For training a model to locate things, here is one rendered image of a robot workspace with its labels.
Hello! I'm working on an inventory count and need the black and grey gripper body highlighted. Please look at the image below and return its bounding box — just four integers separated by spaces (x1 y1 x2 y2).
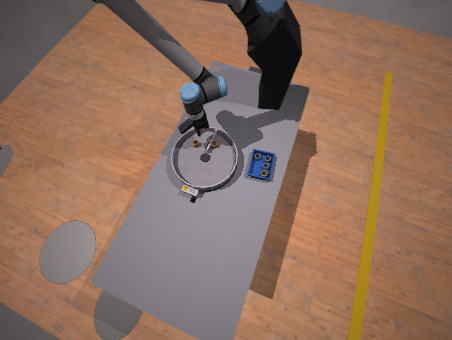
194 111 209 130

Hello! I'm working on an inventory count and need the blue crate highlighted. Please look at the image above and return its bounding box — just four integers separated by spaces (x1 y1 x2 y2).
247 149 275 182

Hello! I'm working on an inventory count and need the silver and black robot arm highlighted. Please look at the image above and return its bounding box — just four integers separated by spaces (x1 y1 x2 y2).
93 0 286 134

